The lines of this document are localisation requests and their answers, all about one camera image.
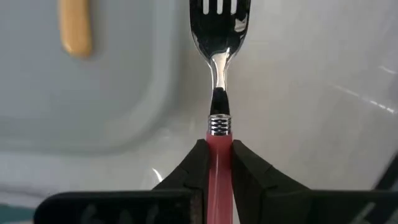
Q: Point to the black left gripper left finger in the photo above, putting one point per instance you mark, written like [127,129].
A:
[174,202]

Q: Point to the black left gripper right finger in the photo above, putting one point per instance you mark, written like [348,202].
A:
[280,205]

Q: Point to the grey plastic tray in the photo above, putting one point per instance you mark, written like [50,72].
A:
[109,93]

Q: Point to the black aluminium table frame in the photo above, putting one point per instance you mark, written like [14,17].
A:
[388,177]

